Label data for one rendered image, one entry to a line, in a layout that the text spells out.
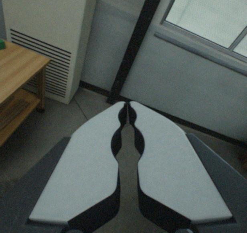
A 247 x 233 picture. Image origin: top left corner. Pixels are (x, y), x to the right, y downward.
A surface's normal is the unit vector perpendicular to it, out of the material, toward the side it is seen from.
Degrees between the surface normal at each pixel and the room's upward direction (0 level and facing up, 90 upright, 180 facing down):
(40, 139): 0
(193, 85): 90
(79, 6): 90
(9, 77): 0
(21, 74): 0
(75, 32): 90
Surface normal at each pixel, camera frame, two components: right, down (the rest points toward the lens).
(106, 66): -0.15, 0.67
